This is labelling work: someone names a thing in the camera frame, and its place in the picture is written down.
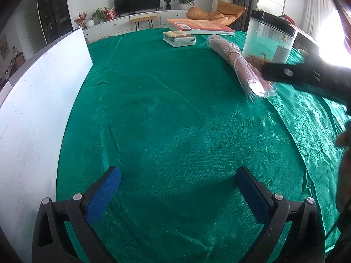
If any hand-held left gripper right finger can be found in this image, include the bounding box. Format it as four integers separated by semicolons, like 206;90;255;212
235;166;325;263

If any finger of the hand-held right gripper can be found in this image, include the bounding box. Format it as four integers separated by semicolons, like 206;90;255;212
260;55;351;105

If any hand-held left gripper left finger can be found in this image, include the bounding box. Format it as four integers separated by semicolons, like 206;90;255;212
32;166;122;263

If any pink patterned roll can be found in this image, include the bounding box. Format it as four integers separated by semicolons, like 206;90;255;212
206;34;277;100

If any white board panel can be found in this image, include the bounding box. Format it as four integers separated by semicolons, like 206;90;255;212
0;27;94;255

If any person's right hand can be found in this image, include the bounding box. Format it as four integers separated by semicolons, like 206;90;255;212
336;122;351;150

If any clear jar with black lid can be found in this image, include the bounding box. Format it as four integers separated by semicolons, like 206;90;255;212
242;9;298;70

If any white sheer curtain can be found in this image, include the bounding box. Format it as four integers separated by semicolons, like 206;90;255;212
302;0;338;37

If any orange lounge chair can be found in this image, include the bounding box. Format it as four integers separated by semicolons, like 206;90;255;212
186;0;246;26

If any green satin tablecloth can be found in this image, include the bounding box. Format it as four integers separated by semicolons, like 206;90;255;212
55;27;351;263

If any orange book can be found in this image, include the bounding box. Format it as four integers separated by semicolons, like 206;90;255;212
167;19;236;36

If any small wrapped white box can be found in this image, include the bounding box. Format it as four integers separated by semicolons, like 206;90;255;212
163;30;197;48

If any wooden stool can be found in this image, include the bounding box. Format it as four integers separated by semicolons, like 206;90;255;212
129;16;159;30

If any white television cabinet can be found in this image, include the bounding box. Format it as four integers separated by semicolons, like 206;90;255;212
84;9;192;44

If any red flower bouquet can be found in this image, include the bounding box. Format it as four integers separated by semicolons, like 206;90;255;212
74;11;89;28

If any black television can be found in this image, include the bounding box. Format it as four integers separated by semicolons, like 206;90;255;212
113;0;161;16

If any bushy green plant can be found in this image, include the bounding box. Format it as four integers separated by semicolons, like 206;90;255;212
91;7;107;24

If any dark display cabinet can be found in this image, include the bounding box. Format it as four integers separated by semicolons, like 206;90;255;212
36;0;74;46

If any framed wall picture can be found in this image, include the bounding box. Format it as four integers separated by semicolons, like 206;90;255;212
0;34;10;61

